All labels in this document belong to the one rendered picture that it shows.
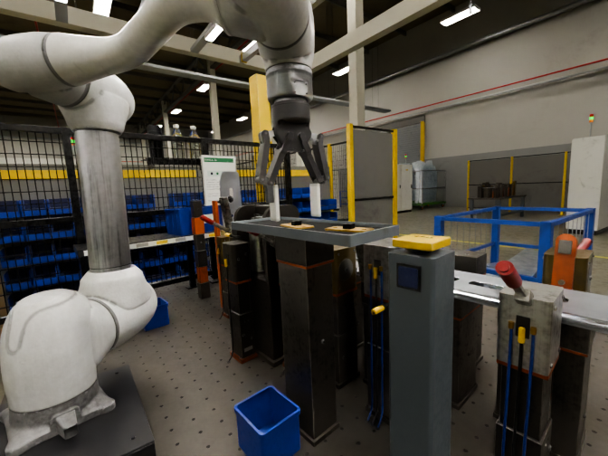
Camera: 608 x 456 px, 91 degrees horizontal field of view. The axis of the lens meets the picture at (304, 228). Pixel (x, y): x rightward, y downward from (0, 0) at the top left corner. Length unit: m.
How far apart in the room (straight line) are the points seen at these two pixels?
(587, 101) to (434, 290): 14.70
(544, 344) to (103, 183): 0.99
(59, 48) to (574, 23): 15.60
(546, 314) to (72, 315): 0.88
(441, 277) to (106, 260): 0.82
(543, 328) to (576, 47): 15.12
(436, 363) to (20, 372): 0.77
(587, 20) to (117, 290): 15.66
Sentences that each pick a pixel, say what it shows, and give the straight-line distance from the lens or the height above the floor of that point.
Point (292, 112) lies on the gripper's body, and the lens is 0.60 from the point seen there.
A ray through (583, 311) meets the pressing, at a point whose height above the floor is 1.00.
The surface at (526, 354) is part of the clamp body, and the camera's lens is 0.61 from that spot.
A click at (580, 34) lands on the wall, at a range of 15.67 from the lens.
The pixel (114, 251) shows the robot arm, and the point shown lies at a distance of 0.96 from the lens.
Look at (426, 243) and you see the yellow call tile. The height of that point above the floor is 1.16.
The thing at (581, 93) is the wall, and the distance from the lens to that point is 15.15.
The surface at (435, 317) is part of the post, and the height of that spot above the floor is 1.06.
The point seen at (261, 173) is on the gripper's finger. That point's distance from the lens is 0.57.
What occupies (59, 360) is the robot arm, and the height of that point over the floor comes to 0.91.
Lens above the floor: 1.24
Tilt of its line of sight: 8 degrees down
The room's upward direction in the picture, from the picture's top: 3 degrees counter-clockwise
